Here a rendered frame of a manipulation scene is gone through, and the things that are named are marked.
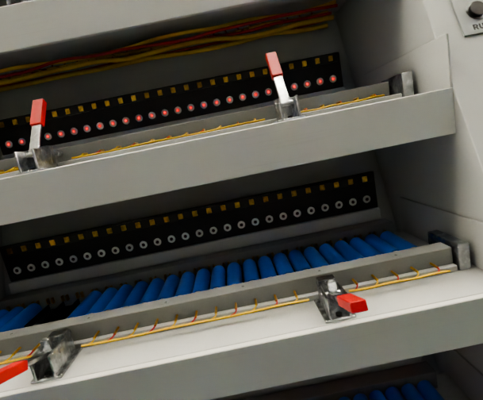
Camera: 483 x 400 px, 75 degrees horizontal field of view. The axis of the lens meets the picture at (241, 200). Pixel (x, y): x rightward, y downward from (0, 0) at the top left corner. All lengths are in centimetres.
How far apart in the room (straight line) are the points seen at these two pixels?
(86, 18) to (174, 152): 19
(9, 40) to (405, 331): 50
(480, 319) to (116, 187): 35
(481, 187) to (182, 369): 32
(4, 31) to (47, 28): 5
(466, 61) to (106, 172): 37
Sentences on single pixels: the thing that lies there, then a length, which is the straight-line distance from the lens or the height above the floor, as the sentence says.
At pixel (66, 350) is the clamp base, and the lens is 37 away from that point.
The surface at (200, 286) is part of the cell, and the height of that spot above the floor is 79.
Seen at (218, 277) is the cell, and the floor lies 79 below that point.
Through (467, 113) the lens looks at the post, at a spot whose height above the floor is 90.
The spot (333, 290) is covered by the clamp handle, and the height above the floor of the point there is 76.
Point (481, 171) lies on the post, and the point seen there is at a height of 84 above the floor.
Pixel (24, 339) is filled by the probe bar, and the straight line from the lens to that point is 42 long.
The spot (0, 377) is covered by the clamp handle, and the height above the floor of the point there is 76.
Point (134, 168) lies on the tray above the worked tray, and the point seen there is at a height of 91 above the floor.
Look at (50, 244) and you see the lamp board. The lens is 53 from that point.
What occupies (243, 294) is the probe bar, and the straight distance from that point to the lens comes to 34.
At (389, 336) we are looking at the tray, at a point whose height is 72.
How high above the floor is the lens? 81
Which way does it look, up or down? 11 degrees up
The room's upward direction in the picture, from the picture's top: 12 degrees counter-clockwise
